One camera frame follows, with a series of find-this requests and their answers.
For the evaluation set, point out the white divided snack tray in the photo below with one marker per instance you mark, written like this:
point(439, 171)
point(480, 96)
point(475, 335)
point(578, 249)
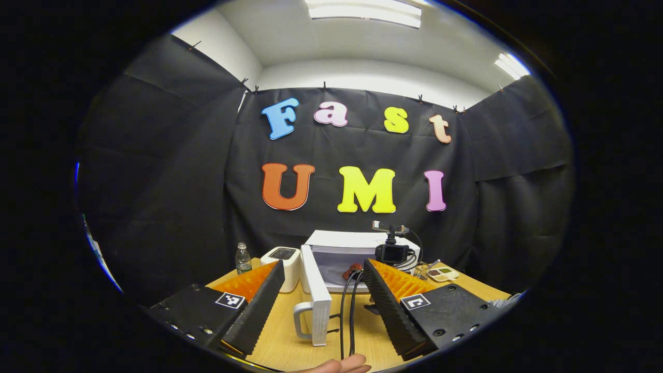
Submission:
point(443, 273)

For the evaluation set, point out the ceiling light panel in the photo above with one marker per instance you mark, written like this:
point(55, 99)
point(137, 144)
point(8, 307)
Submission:
point(512, 66)
point(362, 13)

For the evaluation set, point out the metal spoon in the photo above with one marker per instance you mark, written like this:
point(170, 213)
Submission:
point(434, 263)

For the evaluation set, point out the white toaster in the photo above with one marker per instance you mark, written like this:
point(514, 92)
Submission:
point(290, 269)

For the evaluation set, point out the clear plastic water bottle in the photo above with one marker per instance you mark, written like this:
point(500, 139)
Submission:
point(243, 261)

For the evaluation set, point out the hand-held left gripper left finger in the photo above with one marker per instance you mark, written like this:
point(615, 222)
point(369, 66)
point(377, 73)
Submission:
point(256, 311)

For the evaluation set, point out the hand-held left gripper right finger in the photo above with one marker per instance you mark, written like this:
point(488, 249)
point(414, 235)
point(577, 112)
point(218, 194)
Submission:
point(388, 311)

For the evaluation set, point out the metal cutlery holder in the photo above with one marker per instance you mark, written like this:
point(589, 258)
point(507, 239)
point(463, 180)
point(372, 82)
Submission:
point(422, 270)

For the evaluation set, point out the white microwave oven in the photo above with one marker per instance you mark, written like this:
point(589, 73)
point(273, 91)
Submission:
point(318, 300)

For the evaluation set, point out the black backdrop cloth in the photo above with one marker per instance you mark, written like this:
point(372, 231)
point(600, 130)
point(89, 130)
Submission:
point(166, 197)

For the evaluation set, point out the red meat piece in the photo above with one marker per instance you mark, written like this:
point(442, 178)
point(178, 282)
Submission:
point(353, 270)

